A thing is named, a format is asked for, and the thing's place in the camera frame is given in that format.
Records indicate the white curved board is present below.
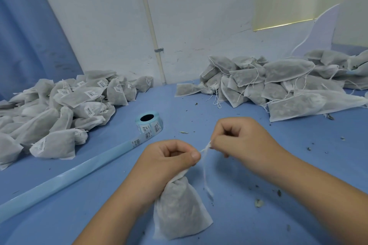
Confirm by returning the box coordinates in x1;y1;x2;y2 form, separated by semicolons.
290;4;340;58

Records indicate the blue curtain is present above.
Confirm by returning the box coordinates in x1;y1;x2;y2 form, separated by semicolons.
0;0;84;101

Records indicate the person's left hand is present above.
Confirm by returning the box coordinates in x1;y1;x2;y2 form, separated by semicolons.
122;140;202;209

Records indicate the person's right hand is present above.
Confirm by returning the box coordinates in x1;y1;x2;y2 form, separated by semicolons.
210;117;289;182

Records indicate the person's right forearm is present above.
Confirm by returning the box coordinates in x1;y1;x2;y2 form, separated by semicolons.
269;162;368;245

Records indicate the pile of labelled herb bags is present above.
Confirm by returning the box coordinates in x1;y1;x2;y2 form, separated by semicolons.
0;70;155;172

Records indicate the pile of unlabelled herb bags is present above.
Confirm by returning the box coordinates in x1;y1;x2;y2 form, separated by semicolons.
175;49;368;123

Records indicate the white wall pipe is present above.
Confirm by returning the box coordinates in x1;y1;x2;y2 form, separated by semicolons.
135;0;168;85

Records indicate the white mesh herb bag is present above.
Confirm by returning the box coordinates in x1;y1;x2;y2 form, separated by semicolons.
152;141;215;241

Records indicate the large beige panel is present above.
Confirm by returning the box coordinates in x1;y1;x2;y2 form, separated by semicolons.
332;0;368;47

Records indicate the blue label roll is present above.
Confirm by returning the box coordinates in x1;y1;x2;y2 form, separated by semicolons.
0;111;164;224

